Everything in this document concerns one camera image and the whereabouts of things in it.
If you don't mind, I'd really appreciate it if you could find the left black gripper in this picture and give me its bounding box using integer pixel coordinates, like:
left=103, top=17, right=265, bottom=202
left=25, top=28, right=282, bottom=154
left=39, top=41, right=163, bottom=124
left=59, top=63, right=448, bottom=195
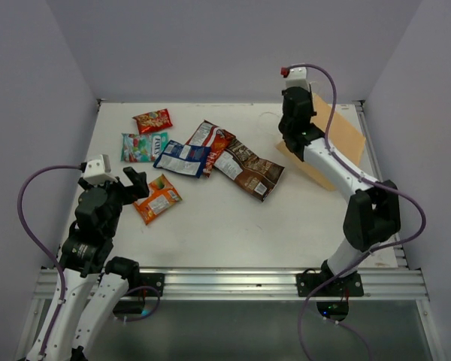
left=79, top=165, right=148, bottom=236

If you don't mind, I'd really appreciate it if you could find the brown paper bag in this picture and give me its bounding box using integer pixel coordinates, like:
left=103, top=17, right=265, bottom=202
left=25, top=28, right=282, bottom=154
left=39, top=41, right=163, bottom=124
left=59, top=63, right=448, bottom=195
left=275, top=93, right=366, bottom=191

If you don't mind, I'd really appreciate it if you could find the brown chip bag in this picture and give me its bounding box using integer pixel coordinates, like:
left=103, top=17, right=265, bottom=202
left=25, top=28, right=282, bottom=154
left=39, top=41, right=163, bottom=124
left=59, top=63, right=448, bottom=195
left=213, top=138, right=284, bottom=202

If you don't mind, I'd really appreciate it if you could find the red Doritos chip bag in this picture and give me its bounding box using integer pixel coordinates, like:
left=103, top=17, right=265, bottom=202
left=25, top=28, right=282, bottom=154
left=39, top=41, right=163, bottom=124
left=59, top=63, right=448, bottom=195
left=186, top=120, right=235, bottom=178

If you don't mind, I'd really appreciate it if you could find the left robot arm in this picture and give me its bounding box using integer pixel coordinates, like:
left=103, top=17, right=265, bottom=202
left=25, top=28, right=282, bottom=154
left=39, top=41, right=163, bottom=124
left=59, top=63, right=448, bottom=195
left=26, top=161, right=149, bottom=360

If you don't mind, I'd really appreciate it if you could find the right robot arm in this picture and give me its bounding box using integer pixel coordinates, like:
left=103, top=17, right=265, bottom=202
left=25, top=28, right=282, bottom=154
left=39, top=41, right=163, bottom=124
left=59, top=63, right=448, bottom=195
left=279, top=86, right=401, bottom=296

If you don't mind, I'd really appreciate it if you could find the teal Fox's candy bag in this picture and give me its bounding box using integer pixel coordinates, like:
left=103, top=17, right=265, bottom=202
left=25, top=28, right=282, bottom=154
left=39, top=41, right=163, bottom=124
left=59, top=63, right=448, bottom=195
left=121, top=132, right=169, bottom=162

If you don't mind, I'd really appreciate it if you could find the blue snack bag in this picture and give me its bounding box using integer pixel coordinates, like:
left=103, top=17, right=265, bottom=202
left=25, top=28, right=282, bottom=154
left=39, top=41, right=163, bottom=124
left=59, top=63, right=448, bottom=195
left=153, top=140, right=211, bottom=178

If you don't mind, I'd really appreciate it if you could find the orange snack packet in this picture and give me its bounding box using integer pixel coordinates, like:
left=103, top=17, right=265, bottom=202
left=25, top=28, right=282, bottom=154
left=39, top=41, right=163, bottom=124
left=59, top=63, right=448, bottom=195
left=133, top=174, right=182, bottom=225

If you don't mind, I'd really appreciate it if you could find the small red snack packet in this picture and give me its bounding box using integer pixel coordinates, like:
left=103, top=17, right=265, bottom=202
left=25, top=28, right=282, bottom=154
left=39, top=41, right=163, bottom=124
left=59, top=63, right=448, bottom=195
left=132, top=108, right=173, bottom=134

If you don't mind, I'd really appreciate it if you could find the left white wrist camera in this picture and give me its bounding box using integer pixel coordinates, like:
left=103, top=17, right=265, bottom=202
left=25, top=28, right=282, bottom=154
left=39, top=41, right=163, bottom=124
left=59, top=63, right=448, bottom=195
left=82, top=154, right=117, bottom=186

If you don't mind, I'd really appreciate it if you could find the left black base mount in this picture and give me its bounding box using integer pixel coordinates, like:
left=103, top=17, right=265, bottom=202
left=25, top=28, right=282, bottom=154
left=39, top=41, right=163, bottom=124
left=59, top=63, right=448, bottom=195
left=113, top=273, right=165, bottom=322

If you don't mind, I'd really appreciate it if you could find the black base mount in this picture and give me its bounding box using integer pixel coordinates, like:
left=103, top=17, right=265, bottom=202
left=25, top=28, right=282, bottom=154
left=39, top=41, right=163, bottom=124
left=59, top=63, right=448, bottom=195
left=113, top=273, right=165, bottom=322
left=295, top=268, right=365, bottom=321

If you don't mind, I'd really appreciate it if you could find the aluminium front rail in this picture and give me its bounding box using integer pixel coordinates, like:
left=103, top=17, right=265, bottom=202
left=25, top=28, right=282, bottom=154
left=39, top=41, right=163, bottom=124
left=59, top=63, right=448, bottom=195
left=33, top=266, right=425, bottom=300

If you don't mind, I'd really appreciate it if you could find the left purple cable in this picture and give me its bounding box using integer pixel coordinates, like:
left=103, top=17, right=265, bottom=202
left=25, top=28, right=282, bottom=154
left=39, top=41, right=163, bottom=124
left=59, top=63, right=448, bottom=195
left=17, top=164, right=87, bottom=358

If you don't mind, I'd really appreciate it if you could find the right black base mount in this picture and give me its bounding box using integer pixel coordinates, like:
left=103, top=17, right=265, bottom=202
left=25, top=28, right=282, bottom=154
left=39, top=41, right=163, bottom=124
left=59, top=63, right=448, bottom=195
left=295, top=268, right=365, bottom=321

